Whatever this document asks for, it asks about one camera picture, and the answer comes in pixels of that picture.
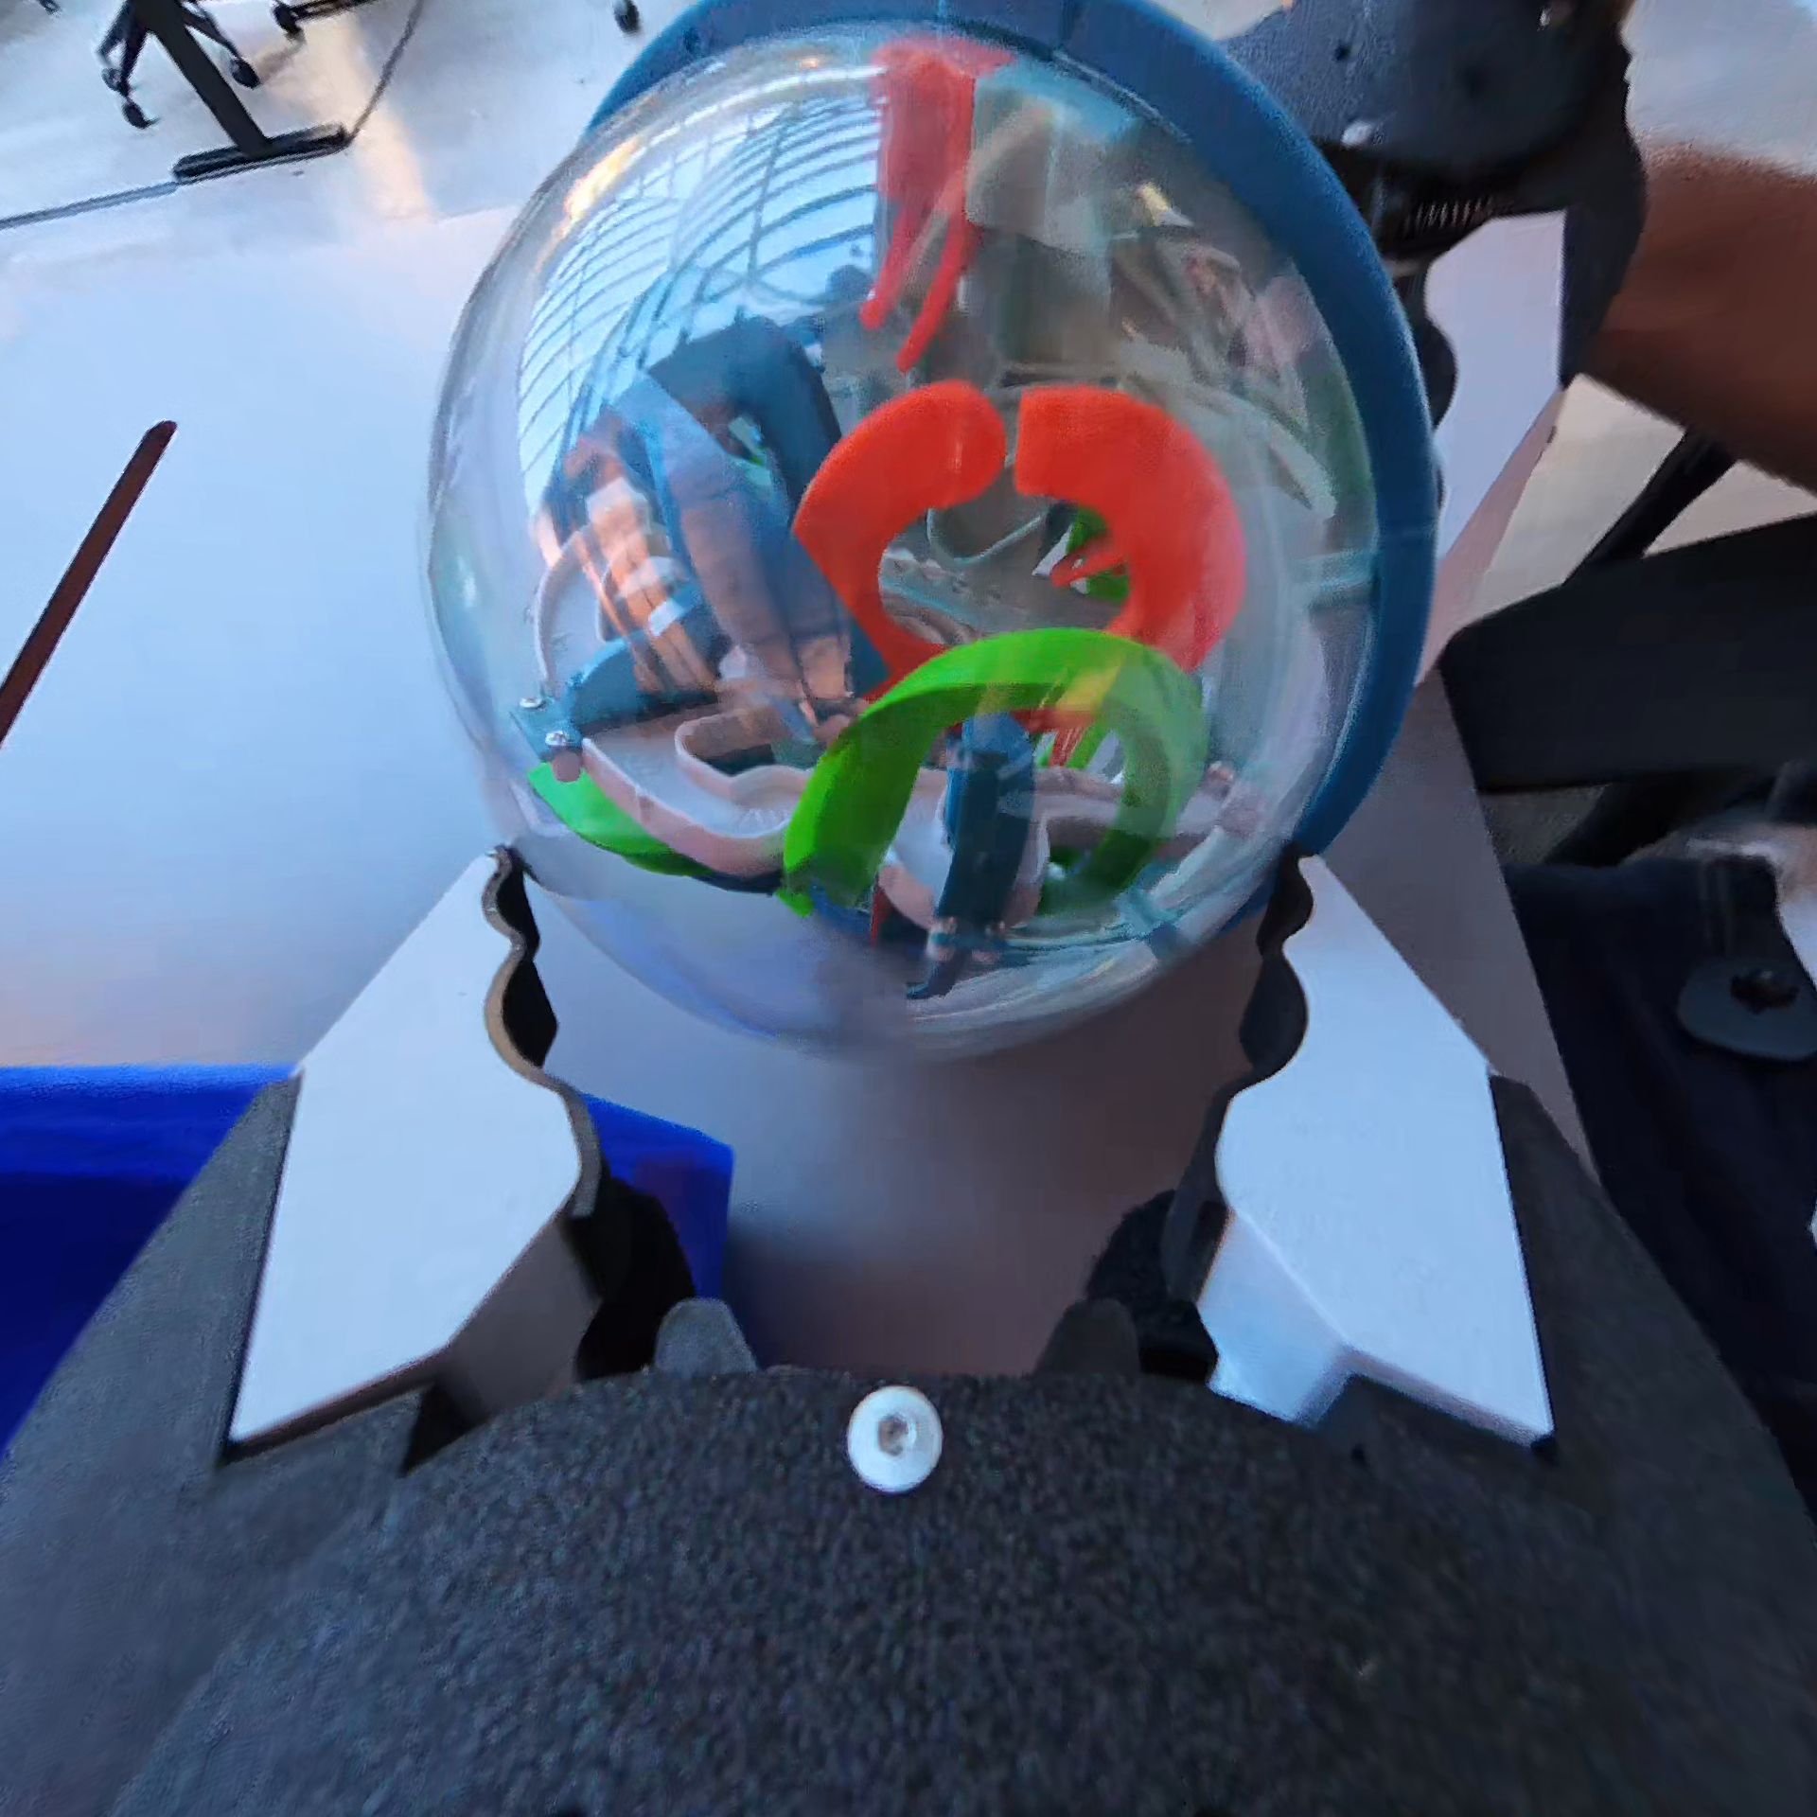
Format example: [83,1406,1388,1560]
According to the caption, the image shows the black wheeled stand base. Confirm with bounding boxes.
[97,0,350,182]

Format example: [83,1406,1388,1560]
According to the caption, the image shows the person's dark pants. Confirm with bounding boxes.
[1440,514,1817,1463]

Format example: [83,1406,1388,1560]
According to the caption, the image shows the clear maze ball blue ring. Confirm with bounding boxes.
[424,0,1448,1060]

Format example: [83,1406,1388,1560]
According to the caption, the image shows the blue plastic bin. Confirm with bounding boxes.
[0,1062,736,1449]

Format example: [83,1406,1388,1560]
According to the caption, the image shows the black floor cable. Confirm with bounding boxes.
[0,0,431,228]

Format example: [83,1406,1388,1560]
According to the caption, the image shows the dark brown stick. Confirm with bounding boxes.
[0,420,182,750]

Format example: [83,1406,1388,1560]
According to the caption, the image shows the person's right forearm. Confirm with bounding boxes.
[1582,142,1817,500]

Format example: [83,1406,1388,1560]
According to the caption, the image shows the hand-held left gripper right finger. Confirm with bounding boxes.
[1161,852,1559,1453]

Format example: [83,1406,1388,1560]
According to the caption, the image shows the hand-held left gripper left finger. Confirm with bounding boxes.
[226,847,606,1449]

